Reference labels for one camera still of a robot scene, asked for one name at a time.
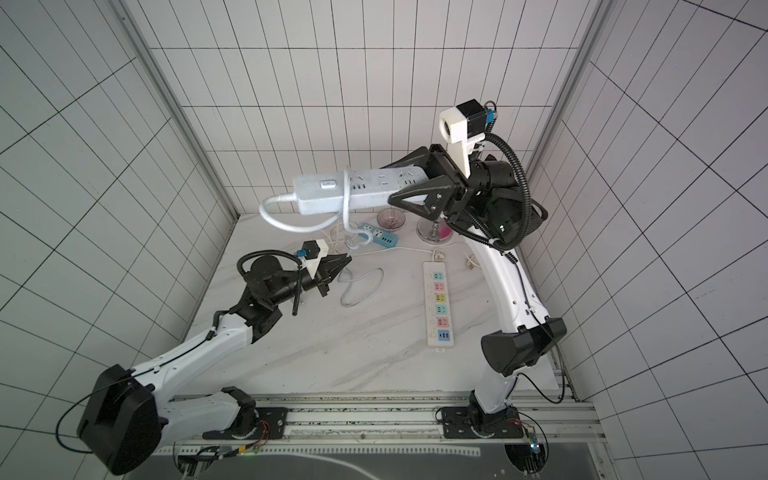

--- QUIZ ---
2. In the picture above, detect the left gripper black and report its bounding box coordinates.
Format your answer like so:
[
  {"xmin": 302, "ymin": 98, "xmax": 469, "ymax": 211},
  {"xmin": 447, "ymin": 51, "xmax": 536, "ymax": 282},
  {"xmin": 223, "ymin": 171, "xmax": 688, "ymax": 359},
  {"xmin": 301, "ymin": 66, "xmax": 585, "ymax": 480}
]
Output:
[{"xmin": 270, "ymin": 254, "xmax": 353, "ymax": 304}]

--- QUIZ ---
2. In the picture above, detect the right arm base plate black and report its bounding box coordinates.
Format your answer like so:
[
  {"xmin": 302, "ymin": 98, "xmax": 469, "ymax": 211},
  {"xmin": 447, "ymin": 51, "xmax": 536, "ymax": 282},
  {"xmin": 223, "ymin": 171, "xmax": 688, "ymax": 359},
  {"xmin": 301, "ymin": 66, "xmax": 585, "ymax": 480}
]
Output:
[{"xmin": 436, "ymin": 404, "xmax": 525, "ymax": 440}]

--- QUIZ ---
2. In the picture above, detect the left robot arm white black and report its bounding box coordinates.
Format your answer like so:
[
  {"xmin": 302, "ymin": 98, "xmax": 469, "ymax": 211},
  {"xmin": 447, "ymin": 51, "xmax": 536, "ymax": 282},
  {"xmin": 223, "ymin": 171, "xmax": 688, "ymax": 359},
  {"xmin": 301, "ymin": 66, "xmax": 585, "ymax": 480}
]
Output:
[{"xmin": 76, "ymin": 241, "xmax": 351, "ymax": 475}]

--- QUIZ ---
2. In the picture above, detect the purple striped glass bowl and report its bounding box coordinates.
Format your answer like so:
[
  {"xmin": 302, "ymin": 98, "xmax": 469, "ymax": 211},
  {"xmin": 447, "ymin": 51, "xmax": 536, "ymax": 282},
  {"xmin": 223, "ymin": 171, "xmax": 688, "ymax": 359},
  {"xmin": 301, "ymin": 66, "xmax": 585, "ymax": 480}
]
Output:
[{"xmin": 376, "ymin": 207, "xmax": 406, "ymax": 232}]

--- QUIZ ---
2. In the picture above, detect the white multicolour power strip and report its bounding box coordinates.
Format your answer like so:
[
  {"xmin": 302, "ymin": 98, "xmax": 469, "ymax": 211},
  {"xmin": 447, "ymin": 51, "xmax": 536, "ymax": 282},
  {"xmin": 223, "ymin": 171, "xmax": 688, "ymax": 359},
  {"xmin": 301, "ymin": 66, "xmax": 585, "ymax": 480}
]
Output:
[{"xmin": 422, "ymin": 262, "xmax": 455, "ymax": 348}]

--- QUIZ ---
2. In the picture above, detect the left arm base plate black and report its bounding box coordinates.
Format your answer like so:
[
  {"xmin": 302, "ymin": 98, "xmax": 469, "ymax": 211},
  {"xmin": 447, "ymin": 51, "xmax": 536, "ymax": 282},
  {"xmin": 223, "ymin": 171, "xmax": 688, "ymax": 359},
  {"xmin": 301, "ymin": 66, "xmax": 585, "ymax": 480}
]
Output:
[{"xmin": 202, "ymin": 407, "xmax": 289, "ymax": 443}]

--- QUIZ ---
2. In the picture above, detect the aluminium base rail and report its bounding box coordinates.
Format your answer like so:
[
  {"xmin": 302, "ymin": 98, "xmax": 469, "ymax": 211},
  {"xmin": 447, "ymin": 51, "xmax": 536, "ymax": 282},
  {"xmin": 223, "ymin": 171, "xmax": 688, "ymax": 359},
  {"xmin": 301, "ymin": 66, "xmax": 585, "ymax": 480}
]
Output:
[{"xmin": 143, "ymin": 392, "xmax": 604, "ymax": 448}]

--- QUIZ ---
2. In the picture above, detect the teal power strip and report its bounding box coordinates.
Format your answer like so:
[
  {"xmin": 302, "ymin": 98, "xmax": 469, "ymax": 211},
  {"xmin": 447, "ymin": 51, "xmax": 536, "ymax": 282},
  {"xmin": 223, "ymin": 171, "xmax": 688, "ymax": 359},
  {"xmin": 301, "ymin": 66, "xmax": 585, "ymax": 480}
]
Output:
[{"xmin": 360, "ymin": 223, "xmax": 398, "ymax": 249}]

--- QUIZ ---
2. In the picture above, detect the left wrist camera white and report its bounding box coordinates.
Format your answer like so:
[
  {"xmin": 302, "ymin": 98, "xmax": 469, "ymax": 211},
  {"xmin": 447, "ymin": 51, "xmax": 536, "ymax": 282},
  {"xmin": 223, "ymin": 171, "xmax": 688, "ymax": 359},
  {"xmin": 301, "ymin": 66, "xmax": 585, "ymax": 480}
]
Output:
[{"xmin": 296, "ymin": 239, "xmax": 329, "ymax": 261}]

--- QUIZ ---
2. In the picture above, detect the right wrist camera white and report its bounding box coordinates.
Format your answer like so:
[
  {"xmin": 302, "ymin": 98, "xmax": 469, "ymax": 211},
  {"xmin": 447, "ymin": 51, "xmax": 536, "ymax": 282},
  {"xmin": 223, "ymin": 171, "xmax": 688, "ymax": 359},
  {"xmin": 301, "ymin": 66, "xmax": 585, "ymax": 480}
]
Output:
[{"xmin": 438, "ymin": 100, "xmax": 497, "ymax": 178}]

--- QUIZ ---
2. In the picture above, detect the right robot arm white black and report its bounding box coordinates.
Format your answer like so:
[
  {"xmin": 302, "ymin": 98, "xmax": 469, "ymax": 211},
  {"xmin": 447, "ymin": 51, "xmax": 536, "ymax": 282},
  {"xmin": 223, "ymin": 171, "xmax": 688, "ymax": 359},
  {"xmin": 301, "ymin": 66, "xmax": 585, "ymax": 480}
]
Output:
[{"xmin": 388, "ymin": 145, "xmax": 567, "ymax": 430}]

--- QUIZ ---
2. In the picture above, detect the chrome glass holder stand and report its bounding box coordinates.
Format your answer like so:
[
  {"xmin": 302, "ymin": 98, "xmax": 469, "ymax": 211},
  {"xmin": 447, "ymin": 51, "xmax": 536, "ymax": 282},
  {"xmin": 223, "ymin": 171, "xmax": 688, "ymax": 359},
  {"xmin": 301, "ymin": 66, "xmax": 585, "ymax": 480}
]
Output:
[{"xmin": 416, "ymin": 218, "xmax": 453, "ymax": 245}]

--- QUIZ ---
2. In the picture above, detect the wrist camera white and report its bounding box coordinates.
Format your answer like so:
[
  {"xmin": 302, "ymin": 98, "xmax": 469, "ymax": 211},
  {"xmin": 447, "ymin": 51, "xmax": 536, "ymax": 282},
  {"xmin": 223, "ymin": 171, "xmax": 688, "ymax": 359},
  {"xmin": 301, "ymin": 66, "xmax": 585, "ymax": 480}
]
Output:
[
  {"xmin": 438, "ymin": 100, "xmax": 497, "ymax": 178},
  {"xmin": 296, "ymin": 239, "xmax": 329, "ymax": 261}
]

